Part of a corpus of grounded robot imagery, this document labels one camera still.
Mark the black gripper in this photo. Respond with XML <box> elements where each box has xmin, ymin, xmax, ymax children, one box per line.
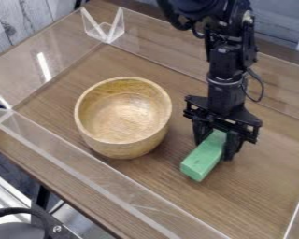
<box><xmin>183</xmin><ymin>79</ymin><xmax>262</xmax><ymax>161</ymax></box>

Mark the green rectangular block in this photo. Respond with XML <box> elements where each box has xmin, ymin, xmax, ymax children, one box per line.
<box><xmin>179</xmin><ymin>130</ymin><xmax>227</xmax><ymax>182</ymax></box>

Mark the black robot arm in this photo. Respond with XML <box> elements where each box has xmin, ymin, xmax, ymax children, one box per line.
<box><xmin>158</xmin><ymin>0</ymin><xmax>262</xmax><ymax>161</ymax></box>

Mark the brown wooden bowl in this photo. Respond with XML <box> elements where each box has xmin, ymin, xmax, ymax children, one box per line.
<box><xmin>73</xmin><ymin>77</ymin><xmax>172</xmax><ymax>160</ymax></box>

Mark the black table leg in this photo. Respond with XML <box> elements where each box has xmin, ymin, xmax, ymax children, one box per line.
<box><xmin>36</xmin><ymin>186</ymin><xmax>51</xmax><ymax>210</ymax></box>

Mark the grey metal clamp plate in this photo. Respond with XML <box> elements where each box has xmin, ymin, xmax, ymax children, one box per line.
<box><xmin>31</xmin><ymin>204</ymin><xmax>83</xmax><ymax>239</ymax></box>

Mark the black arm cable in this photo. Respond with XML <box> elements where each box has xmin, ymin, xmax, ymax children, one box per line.
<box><xmin>241</xmin><ymin>67</ymin><xmax>266</xmax><ymax>104</ymax></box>

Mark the clear acrylic tray wall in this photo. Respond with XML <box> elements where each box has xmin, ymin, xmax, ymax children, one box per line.
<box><xmin>0</xmin><ymin>98</ymin><xmax>231</xmax><ymax>239</ymax></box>

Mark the clear acrylic corner bracket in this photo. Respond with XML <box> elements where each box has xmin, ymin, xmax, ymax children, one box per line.
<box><xmin>80</xmin><ymin>7</ymin><xmax>124</xmax><ymax>44</ymax></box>

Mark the black cable loop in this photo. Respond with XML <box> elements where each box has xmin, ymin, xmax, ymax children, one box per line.
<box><xmin>0</xmin><ymin>206</ymin><xmax>49</xmax><ymax>239</ymax></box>

